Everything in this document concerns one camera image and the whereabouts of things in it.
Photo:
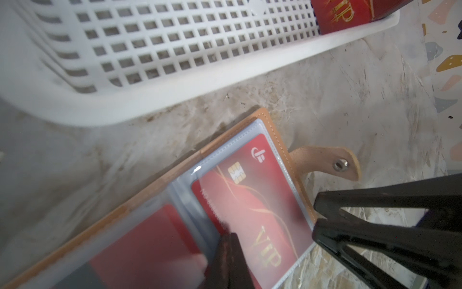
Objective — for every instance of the red VIP card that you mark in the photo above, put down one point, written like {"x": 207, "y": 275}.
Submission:
{"x": 159, "y": 253}
{"x": 248, "y": 193}

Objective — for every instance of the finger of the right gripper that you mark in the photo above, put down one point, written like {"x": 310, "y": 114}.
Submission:
{"x": 428, "y": 252}
{"x": 439, "y": 193}

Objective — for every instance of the white plastic basket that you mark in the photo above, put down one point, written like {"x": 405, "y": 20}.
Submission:
{"x": 96, "y": 63}

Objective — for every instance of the tan leather card holder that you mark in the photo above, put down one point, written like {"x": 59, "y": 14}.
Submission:
{"x": 174, "y": 187}

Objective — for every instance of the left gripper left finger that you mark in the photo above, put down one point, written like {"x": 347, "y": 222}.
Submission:
{"x": 218, "y": 273}

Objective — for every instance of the red card stack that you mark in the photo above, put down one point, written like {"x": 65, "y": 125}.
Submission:
{"x": 337, "y": 15}

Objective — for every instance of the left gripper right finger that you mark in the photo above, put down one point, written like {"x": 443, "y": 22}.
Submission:
{"x": 239, "y": 274}

